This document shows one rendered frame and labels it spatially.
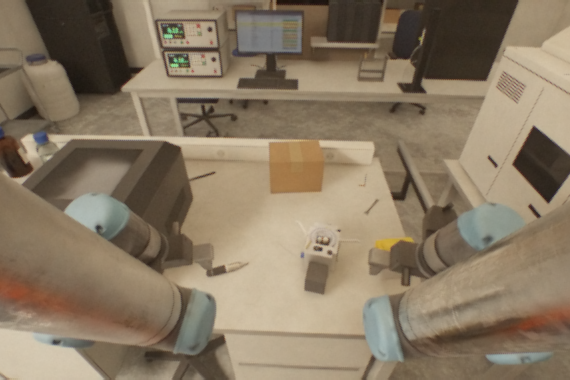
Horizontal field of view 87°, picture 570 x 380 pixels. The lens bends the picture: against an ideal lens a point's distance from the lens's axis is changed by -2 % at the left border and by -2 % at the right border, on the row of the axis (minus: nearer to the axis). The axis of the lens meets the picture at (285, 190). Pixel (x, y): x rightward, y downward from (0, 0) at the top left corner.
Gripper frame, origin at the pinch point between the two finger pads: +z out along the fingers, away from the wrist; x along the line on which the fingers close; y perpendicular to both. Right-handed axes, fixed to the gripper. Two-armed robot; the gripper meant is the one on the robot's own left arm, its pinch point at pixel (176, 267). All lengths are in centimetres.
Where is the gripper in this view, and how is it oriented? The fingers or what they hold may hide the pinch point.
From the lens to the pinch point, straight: 73.8
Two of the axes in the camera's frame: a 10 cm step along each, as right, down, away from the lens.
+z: 0.7, 4.4, 8.9
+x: -9.9, 1.6, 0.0
